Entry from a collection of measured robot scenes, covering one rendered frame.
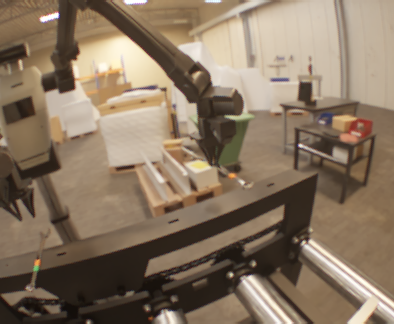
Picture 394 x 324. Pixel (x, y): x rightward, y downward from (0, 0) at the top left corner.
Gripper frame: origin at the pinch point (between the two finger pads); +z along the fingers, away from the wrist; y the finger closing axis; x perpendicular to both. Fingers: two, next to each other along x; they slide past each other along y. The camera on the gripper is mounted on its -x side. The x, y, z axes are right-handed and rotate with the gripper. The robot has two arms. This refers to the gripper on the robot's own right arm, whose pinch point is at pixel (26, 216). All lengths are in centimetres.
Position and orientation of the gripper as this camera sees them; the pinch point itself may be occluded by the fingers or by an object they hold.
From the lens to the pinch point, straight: 67.4
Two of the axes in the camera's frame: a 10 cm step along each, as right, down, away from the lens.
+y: 9.1, -2.6, 3.2
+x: -4.0, -3.1, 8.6
